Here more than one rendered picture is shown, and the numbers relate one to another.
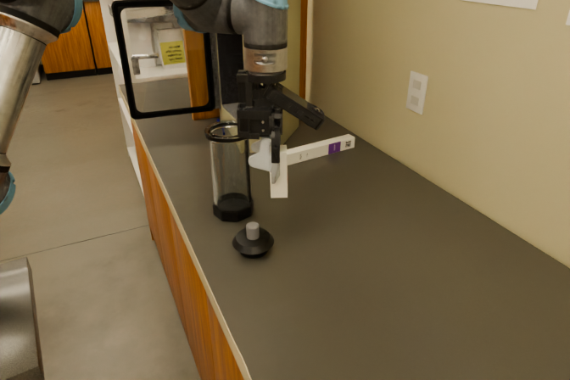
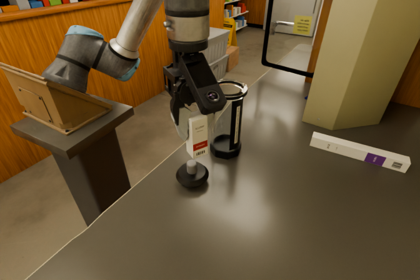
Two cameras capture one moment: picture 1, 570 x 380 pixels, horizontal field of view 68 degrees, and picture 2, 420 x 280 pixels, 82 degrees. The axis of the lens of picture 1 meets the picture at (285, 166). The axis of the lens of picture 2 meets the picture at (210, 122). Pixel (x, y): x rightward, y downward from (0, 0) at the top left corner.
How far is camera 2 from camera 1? 0.66 m
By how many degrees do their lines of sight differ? 50
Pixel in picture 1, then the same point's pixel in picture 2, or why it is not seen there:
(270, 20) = not seen: outside the picture
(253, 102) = (176, 64)
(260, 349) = (96, 234)
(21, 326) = (88, 132)
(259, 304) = (139, 210)
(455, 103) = not seen: outside the picture
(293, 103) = (189, 78)
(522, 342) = not seen: outside the picture
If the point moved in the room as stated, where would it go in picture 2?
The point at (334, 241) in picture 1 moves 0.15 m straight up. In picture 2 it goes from (240, 224) to (245, 181)
